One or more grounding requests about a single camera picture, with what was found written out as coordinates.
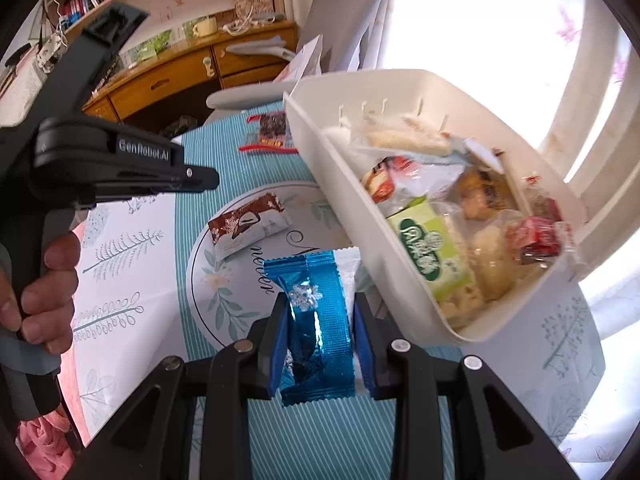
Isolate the blue snowflake snack packet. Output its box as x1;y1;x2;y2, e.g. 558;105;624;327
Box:
264;247;361;406

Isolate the clear rice cracker bag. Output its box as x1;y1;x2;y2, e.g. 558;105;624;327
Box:
349;113;469;157

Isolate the person's left hand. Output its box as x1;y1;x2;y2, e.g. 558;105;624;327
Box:
1;232;80;356

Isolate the green snack packet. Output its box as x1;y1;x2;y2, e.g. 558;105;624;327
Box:
387;198;485;330

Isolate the brown white snack packet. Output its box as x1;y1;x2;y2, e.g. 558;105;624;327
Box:
208;193;292;260

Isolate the white teal patterned tablecloth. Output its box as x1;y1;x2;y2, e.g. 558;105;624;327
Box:
60;102;609;480

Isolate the red white snack bag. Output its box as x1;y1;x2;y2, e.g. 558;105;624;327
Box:
360;156;465;205

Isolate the beige long snack bar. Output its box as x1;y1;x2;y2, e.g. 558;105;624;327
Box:
449;167;520;221

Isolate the red wrapped candy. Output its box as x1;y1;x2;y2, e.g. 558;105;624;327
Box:
506;216;561;264

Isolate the red-edged dark jerky packet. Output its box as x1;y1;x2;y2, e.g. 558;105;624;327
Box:
238;110;298;155

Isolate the cream mug on desk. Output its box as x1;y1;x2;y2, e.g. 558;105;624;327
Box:
192;16;218;38

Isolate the wooden desk with drawers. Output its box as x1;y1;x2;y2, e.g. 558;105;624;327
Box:
84;21;298;124

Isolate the white plastic storage bin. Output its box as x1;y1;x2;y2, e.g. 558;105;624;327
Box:
283;68;587;347

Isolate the white plastic shopping bag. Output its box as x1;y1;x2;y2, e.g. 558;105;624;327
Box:
276;35;323;82

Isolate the pink bed blanket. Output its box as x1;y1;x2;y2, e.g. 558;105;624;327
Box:
15;406;75;480

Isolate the grey office chair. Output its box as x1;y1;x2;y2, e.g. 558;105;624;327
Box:
206;0;388;118

